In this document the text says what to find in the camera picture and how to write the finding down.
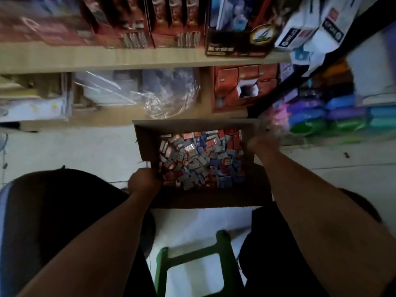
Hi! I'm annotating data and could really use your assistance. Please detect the person's left hand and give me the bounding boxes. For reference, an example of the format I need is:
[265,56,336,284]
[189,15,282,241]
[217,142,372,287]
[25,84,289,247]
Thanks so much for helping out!
[127,168,162,196]

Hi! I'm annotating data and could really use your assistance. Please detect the person's right hand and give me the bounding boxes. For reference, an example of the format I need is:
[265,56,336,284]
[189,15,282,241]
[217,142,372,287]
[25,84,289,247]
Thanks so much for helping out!
[246,133,279,156]

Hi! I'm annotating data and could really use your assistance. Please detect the brown cardboard box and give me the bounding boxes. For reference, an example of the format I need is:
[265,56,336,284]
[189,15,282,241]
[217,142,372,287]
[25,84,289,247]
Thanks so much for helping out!
[132,119,273,209]

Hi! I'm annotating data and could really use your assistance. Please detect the person's left forearm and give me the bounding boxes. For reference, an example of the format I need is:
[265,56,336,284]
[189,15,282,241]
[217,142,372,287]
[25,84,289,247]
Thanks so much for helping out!
[17,190,160,297]

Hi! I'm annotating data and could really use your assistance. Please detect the person's right forearm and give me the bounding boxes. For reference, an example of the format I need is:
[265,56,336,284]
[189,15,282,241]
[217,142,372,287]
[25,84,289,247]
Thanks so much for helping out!
[255,148,396,297]

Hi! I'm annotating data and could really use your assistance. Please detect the red carton of small boxes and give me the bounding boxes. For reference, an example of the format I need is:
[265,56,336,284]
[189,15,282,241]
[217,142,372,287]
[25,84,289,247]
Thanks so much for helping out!
[212,64,279,113]

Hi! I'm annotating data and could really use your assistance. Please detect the pile of small red blue packets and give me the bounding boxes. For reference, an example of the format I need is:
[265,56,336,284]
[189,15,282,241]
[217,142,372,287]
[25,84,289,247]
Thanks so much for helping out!
[158,129,247,190]

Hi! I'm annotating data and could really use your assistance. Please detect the stack of colourful packets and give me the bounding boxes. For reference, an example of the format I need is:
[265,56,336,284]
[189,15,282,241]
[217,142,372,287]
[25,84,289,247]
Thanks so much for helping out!
[263,63,396,141]

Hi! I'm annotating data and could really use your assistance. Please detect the clear plastic wrapped bundle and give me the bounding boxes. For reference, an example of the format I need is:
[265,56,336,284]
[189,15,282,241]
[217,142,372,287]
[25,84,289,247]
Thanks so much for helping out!
[74,68,201,119]

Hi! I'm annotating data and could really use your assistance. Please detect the green plastic stool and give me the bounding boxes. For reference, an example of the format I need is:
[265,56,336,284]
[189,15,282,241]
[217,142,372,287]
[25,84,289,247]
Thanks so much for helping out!
[154,230,245,297]

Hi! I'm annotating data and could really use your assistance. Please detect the person's left leg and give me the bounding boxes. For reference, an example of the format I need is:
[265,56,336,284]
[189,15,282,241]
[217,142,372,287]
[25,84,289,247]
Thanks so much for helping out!
[0,169,157,297]

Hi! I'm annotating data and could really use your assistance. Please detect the person's leg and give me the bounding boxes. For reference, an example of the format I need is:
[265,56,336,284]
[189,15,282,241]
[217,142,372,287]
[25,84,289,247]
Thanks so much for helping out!
[0,169,157,297]
[238,189,384,297]

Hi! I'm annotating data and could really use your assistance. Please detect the dark brown display box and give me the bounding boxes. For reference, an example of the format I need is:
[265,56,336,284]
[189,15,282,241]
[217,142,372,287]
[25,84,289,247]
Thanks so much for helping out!
[205,0,290,58]

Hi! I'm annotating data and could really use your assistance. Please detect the person's right leg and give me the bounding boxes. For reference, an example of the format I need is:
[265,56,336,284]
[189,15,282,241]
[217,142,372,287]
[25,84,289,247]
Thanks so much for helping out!
[238,189,384,297]

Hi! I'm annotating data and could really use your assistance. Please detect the white hanging packets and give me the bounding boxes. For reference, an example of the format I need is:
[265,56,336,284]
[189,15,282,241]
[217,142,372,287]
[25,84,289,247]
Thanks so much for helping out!
[274,0,364,77]

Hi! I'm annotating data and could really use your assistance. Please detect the wooden shelf unit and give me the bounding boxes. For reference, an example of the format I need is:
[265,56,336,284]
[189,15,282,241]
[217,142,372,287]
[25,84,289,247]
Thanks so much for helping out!
[0,41,291,132]

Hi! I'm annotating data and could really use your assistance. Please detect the white flat boxes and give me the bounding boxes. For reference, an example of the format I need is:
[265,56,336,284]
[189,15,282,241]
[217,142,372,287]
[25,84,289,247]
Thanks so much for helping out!
[0,73,72,122]

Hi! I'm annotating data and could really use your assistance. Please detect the red display box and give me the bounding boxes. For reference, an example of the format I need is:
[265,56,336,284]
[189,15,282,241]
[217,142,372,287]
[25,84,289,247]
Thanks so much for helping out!
[81,0,154,49]
[147,0,207,49]

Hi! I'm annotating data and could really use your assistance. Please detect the red flat packets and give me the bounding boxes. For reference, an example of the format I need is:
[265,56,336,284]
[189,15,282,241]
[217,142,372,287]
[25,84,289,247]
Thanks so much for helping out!
[0,0,93,47]

